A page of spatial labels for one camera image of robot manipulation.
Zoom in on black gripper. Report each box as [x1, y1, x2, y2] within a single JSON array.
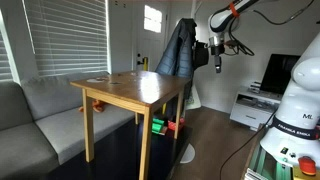
[[209, 36, 225, 73]]

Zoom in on black hat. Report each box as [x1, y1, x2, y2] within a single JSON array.
[[193, 41, 209, 69]]

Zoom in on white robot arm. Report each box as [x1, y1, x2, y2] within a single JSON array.
[[260, 33, 320, 167]]

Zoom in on blue puffer jacket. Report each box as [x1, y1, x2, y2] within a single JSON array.
[[156, 18, 197, 78]]

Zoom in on black television screen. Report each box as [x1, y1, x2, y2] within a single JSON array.
[[260, 54, 300, 94]]

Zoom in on white entry door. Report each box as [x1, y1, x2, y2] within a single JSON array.
[[133, 0, 167, 71]]

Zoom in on white tv stand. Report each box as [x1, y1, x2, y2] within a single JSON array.
[[230, 86, 282, 131]]

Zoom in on wooden table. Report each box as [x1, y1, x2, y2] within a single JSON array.
[[71, 71, 190, 180]]

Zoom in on red toy block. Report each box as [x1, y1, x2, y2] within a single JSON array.
[[168, 118, 185, 131]]

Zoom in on green toy block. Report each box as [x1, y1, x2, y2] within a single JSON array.
[[152, 118, 165, 135]]

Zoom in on white coat rack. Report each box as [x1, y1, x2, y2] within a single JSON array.
[[180, 0, 202, 164]]

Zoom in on orange toy on sofa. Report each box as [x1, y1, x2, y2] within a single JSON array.
[[92, 100, 106, 113]]

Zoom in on white window blinds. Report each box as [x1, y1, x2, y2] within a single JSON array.
[[23, 0, 108, 76]]

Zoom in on red emergency stop button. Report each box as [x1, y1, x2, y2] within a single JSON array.
[[298, 156, 316, 176]]

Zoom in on black low table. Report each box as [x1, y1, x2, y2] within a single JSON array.
[[41, 120, 192, 180]]

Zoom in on grey sofa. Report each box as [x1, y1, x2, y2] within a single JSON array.
[[0, 70, 137, 180]]

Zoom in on black floor cable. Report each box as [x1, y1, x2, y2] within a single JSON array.
[[218, 109, 278, 180]]

